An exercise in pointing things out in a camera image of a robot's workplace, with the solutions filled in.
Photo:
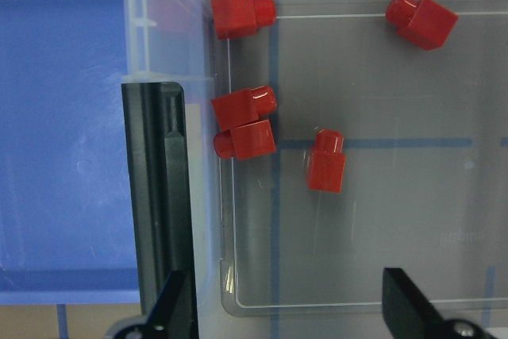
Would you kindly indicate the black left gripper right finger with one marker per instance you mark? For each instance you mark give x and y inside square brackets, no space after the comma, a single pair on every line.
[407,313]

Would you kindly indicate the black box handle clip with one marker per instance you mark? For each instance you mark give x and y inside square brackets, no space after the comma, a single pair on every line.
[156,143]

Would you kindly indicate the red block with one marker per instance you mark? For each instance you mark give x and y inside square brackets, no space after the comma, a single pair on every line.
[246,141]
[424,23]
[244,106]

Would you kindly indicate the red block far right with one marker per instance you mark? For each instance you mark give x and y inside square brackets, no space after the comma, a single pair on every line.
[424,23]

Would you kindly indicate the clear plastic storage box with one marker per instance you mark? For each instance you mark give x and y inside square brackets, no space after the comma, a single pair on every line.
[286,152]

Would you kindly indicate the blue plastic tray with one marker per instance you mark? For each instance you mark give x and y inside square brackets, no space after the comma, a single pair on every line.
[66,220]

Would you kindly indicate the red block far corner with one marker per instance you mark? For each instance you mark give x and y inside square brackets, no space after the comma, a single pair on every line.
[241,18]

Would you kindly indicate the red block middle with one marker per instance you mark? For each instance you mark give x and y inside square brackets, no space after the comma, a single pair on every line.
[244,106]

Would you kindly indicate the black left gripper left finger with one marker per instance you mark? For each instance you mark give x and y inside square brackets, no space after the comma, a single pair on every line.
[157,323]

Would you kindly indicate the red block grasped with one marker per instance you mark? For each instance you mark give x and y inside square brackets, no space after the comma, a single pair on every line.
[326,163]

